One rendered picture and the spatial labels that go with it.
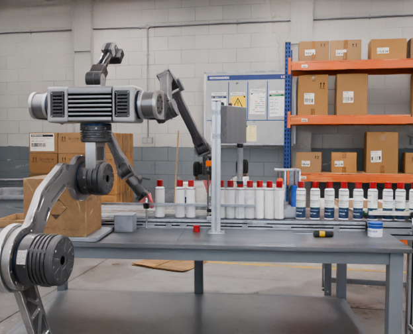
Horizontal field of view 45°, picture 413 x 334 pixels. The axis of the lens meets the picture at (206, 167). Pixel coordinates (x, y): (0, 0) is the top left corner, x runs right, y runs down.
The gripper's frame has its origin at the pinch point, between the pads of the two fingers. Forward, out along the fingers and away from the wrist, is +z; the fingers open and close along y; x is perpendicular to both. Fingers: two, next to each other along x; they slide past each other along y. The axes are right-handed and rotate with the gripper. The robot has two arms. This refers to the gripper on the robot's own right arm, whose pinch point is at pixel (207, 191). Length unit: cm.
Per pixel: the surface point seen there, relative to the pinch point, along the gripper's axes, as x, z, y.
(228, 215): 8.6, 11.8, -12.2
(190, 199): 8.7, 3.4, 8.3
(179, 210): 8.9, 9.6, 14.3
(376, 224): 27, 12, -85
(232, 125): 21.1, -35.9, -13.9
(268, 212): 8.8, 9.5, -33.6
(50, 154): -309, -8, 213
